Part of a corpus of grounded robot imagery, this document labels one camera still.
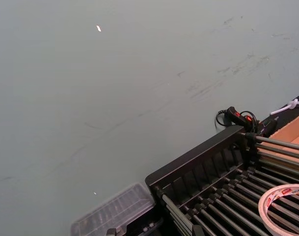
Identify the roll of white tape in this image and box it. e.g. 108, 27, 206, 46
258, 184, 299, 236

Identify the black rack with steel bars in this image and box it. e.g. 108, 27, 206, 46
144, 125, 299, 236

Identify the clear plastic case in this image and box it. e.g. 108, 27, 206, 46
70, 182, 165, 236

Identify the black table cloth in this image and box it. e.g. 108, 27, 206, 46
259, 90, 299, 132

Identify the shallow brown cardboard tray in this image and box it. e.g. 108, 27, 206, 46
258, 112, 299, 174

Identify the black corded tool red switch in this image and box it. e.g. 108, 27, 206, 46
215, 106, 280, 138

